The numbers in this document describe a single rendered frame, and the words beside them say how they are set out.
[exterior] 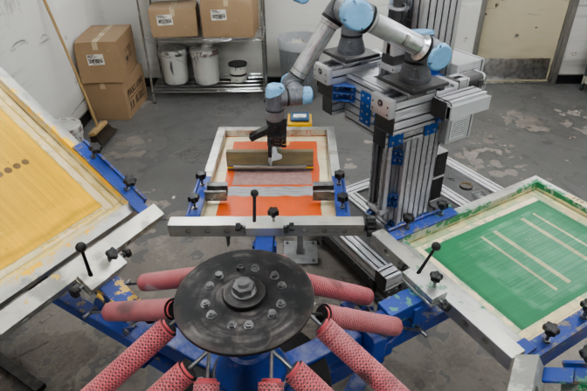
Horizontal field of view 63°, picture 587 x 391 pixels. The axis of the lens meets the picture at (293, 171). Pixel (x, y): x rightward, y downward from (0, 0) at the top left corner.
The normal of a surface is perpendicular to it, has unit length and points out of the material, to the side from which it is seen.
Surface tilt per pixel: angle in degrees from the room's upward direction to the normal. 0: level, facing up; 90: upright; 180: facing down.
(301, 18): 90
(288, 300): 0
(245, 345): 0
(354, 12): 87
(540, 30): 90
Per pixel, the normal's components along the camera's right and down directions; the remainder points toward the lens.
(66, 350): -0.01, -0.85
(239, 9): -0.02, 0.49
